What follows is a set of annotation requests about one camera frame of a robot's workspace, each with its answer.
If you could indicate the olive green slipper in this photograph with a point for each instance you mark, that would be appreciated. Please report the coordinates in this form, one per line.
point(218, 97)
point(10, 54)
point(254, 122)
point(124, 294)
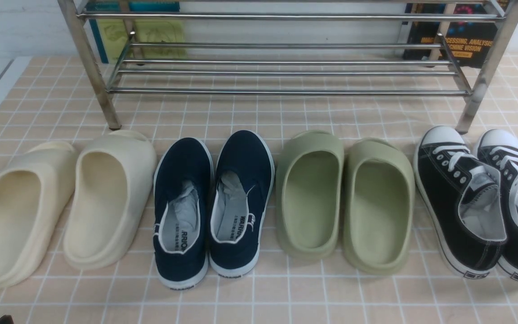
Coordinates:
point(379, 193)
point(308, 179)

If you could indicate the navy canvas shoe right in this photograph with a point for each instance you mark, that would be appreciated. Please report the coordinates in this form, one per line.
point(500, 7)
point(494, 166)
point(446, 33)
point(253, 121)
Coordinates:
point(245, 175)

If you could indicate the navy canvas shoe left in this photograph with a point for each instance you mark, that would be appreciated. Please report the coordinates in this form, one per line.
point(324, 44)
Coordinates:
point(181, 188)

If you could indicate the navy canvas shoe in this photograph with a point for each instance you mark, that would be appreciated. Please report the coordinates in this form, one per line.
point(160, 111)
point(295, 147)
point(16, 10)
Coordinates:
point(245, 175)
point(181, 188)

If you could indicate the dark object bottom left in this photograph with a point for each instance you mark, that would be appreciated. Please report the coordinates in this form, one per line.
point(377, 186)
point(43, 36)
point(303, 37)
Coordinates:
point(6, 319)

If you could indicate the olive green slipper left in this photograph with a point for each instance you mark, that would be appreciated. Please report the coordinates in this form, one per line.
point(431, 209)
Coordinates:
point(308, 179)

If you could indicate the stainless steel shoe rack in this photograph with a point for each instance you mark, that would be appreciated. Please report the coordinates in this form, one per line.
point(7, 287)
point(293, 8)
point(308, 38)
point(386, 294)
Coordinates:
point(441, 63)

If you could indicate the olive green slipper right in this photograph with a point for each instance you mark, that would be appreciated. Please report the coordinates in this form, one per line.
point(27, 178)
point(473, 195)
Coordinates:
point(379, 193)

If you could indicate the black machine vision book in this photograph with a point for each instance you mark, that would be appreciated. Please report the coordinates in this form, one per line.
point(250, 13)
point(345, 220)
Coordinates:
point(468, 41)

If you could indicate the cream slipper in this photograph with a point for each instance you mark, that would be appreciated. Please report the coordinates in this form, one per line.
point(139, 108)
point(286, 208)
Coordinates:
point(34, 190)
point(114, 178)

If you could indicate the yellow green teal book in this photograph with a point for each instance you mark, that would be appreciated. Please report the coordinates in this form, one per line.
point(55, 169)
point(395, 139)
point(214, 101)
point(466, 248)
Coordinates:
point(111, 34)

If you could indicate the cream slipper far left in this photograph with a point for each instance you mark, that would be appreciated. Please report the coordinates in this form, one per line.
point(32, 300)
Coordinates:
point(34, 190)

